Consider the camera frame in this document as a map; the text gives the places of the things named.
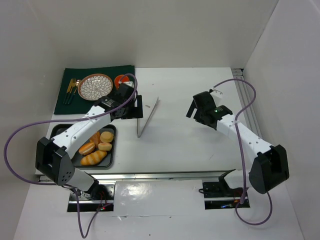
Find silver metal tongs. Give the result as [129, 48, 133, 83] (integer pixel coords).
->
[136, 96, 159, 139]

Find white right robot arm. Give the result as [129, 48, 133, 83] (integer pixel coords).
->
[186, 91, 290, 194]

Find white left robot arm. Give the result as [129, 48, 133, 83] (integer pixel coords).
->
[35, 83, 143, 195]

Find striped long bread loaf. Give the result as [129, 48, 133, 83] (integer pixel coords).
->
[80, 150, 108, 166]

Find orange mug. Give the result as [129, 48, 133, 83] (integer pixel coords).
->
[114, 74, 130, 90]

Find floral patterned plate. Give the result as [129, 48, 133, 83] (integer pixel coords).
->
[77, 73, 114, 101]

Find round yellow bun upper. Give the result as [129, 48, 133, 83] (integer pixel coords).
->
[100, 131, 114, 143]

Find round yellow bun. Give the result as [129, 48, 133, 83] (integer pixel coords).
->
[100, 131, 114, 143]
[98, 142, 113, 152]

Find round yellow bun lower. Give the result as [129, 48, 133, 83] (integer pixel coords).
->
[98, 142, 113, 152]

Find brown croissant roll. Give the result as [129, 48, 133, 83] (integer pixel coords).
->
[89, 131, 101, 148]

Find dark green cloth mat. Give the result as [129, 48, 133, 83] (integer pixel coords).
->
[54, 65, 135, 115]

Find cream sandwich bun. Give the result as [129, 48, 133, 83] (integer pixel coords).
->
[78, 142, 96, 156]

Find black baking tray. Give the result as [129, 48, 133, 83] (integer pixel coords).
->
[50, 124, 117, 170]

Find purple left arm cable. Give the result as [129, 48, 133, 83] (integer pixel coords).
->
[3, 73, 139, 239]

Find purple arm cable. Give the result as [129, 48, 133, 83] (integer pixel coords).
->
[212, 78, 274, 226]
[3, 73, 139, 239]

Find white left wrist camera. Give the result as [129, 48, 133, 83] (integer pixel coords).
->
[123, 81, 135, 88]

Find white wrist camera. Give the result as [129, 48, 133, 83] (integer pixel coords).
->
[123, 81, 135, 88]
[209, 88, 223, 107]

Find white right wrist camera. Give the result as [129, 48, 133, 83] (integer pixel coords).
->
[209, 88, 223, 107]

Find aluminium rail right side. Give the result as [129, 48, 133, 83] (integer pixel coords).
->
[231, 68, 262, 137]

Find aluminium rail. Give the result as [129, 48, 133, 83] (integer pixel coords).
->
[231, 68, 262, 137]
[57, 170, 243, 186]

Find gold spoon green handle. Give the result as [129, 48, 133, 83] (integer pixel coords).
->
[69, 79, 81, 104]

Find gold fork green handle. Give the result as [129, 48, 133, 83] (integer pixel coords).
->
[63, 78, 77, 105]

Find aluminium rail front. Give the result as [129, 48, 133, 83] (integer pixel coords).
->
[57, 170, 243, 186]

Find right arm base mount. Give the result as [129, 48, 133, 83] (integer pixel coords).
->
[198, 169, 243, 210]

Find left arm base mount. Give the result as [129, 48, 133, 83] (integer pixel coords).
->
[76, 181, 116, 213]

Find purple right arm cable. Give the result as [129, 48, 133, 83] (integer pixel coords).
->
[212, 78, 274, 226]

